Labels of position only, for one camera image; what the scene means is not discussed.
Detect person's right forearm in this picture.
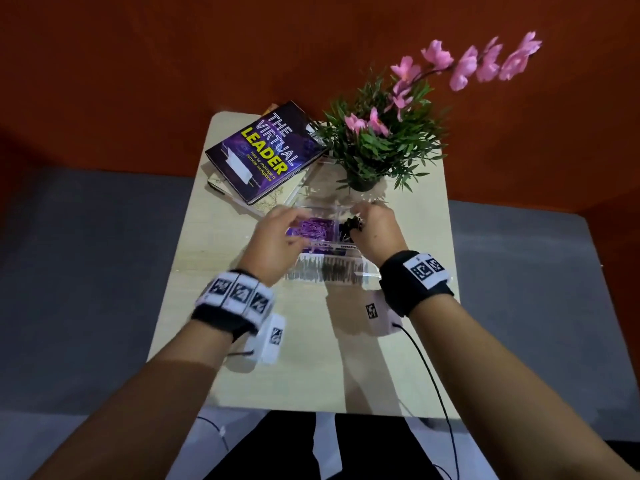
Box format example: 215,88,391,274
409,294,640,480

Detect person's left forearm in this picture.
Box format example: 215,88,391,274
30,319,237,480

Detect thin black cable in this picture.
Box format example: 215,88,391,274
393,322,461,480
196,351,256,453

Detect purple cover book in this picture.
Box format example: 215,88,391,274
204,100,331,206

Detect person's left hand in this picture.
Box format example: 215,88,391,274
238,205,312,288

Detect green plant with pink flowers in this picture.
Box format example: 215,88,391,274
311,31,543,193

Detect clear plastic clip tray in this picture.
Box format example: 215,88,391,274
285,207,365,256

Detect person's black trousers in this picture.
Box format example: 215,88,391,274
202,410,453,480

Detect pile of black binder clips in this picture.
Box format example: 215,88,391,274
338,216,365,243

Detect black wristband with white markers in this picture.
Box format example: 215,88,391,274
192,269,276,343
378,250,455,318

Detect pile of purple paper clips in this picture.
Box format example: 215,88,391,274
287,218,336,240

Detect person's right hand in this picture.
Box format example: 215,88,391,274
349,202,409,270

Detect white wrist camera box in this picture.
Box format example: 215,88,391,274
254,314,287,366
350,290,402,336

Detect clear acrylic desk organizer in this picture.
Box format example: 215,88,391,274
239,157,388,286

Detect dark plant pot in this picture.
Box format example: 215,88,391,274
346,174,383,193

